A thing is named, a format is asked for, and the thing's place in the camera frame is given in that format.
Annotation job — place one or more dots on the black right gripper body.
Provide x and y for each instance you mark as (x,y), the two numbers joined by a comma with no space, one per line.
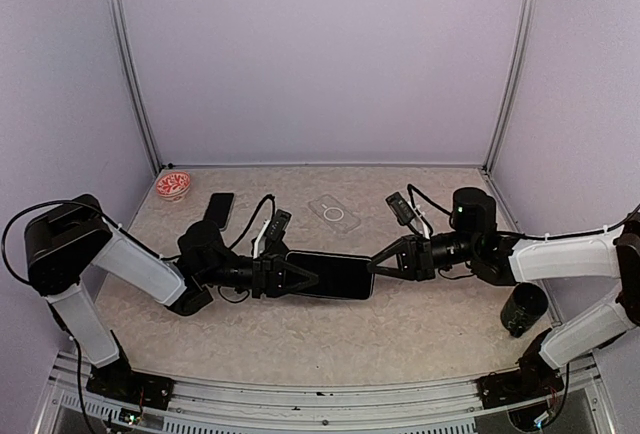
(423,258)

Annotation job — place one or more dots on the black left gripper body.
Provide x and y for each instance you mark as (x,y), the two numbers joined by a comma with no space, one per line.
(262,276)

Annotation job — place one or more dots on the small silver-edged phone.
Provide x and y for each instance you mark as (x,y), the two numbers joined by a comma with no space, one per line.
(335,276)

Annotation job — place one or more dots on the clear magsafe phone case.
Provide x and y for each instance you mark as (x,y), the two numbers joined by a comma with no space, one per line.
(334,214)

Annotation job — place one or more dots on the large black teal-edged phone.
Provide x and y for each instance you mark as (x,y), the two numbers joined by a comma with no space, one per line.
(219,209)

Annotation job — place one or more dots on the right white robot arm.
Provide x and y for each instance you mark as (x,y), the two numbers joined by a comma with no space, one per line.
(502,258)

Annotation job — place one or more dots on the dark green cup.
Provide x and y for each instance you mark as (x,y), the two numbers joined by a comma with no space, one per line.
(526,304)

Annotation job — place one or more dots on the red patterned bowl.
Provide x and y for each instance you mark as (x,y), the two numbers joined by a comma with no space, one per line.
(173,186)

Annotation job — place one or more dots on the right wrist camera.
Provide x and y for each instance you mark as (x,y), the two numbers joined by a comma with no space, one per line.
(407,215)

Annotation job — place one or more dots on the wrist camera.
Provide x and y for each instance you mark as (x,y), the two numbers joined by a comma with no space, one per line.
(407,215)
(270,239)

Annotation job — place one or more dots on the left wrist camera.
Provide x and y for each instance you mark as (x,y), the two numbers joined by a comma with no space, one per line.
(270,239)

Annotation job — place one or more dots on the aluminium table edge rail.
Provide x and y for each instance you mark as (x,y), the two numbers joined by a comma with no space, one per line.
(205,406)

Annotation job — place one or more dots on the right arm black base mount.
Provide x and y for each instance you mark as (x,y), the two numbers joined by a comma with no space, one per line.
(532,378)

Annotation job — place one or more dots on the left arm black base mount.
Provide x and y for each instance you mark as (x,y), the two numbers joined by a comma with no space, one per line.
(118,381)

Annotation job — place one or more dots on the right aluminium frame post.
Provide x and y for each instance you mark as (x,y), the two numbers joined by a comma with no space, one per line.
(524,24)

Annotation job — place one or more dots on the aluminium frame post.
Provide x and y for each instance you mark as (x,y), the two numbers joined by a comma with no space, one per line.
(524,24)
(118,19)

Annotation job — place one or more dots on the left aluminium frame post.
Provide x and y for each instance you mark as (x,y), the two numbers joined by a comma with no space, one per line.
(118,19)

